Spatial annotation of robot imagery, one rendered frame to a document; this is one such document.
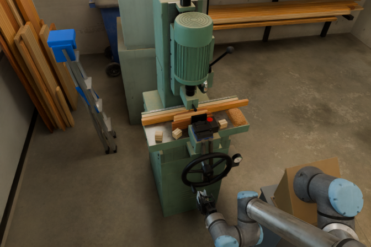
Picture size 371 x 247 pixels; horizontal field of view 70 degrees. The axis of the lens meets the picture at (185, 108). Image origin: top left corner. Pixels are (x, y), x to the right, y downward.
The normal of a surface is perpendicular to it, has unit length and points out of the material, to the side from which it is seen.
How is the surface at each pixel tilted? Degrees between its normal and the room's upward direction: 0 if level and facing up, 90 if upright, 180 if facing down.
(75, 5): 90
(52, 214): 0
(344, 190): 40
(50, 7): 90
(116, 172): 0
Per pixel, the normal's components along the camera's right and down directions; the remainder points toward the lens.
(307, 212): 0.20, -0.04
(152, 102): 0.03, -0.73
